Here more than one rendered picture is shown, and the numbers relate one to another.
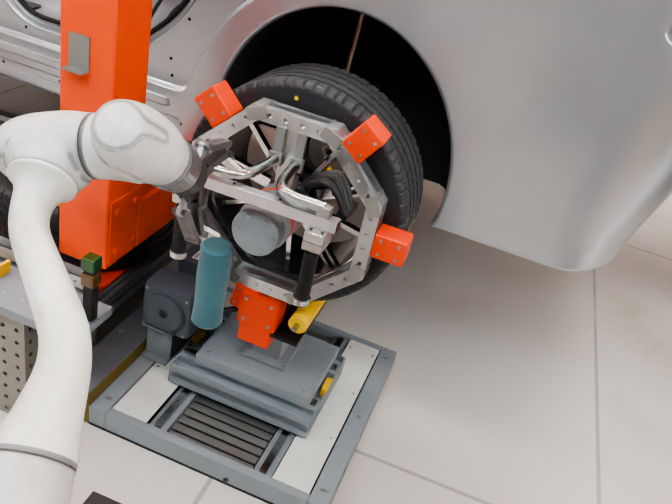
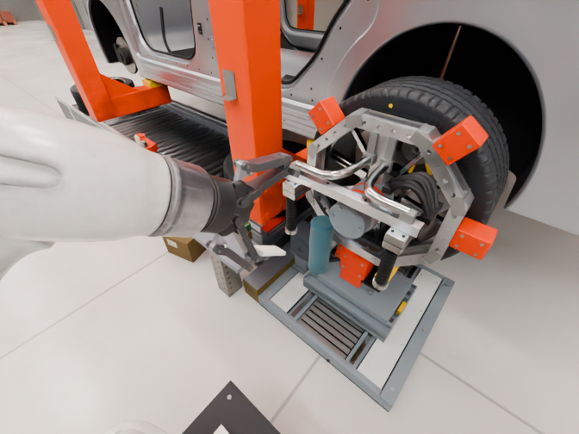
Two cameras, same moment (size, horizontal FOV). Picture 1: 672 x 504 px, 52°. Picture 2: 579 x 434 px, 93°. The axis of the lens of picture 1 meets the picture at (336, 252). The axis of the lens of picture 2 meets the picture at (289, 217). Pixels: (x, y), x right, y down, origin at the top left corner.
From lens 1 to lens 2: 0.91 m
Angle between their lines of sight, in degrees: 26
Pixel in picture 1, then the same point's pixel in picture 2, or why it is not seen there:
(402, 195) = (490, 194)
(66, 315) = not seen: outside the picture
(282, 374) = (370, 298)
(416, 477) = (465, 385)
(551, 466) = not seen: outside the picture
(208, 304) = (316, 260)
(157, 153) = (29, 213)
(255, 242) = (346, 228)
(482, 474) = (523, 394)
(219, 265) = (322, 237)
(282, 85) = (378, 95)
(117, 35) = (249, 66)
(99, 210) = not seen: hidden behind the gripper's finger
